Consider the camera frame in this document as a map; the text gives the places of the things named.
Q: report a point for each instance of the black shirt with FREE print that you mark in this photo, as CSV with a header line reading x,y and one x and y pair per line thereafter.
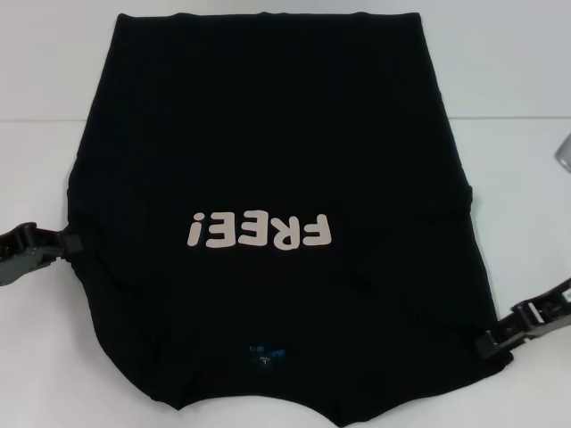
x,y
267,134

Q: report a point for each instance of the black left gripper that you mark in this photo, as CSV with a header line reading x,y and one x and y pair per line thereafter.
x,y
22,258

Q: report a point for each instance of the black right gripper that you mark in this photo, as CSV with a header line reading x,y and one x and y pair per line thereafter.
x,y
544,312

